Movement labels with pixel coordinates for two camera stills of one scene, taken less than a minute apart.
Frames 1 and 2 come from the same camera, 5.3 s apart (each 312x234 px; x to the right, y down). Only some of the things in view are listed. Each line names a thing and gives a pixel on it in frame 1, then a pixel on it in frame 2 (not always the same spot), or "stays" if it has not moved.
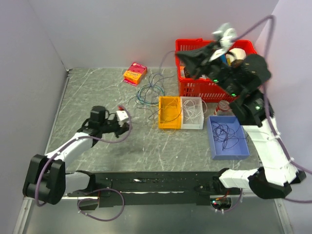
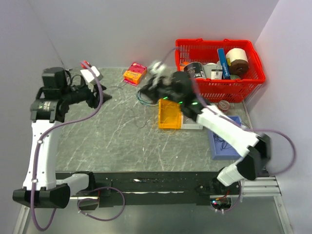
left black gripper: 121,129 → 93,101
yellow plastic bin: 169,114 stays
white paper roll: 235,54 stays
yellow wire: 166,114 → 165,131
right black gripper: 198,59 → 151,90
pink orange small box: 135,73 stays
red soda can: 222,106 stays
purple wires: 152,93 → 142,127
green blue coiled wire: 138,94 stays
